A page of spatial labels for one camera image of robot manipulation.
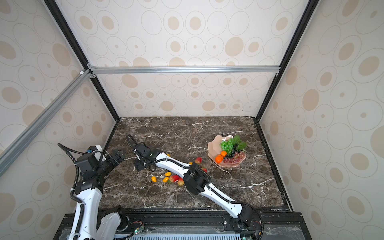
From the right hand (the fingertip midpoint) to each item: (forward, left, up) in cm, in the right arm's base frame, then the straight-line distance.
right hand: (138, 164), depth 93 cm
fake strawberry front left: (-9, -23, 0) cm, 24 cm away
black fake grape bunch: (+7, -60, +3) cm, 61 cm away
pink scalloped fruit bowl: (+11, -48, 0) cm, 50 cm away
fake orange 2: (+2, -50, +3) cm, 50 cm away
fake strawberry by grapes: (+3, -38, 0) cm, 38 cm away
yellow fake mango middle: (-6, -19, -1) cm, 20 cm away
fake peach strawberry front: (-11, -27, 0) cm, 29 cm away
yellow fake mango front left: (-9, -11, -1) cm, 14 cm away
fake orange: (+7, -54, 0) cm, 54 cm away
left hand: (-2, +2, +19) cm, 19 cm away
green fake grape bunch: (+10, -56, +5) cm, 57 cm away
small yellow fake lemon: (-9, -18, -1) cm, 20 cm away
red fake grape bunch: (+1, -60, +5) cm, 61 cm away
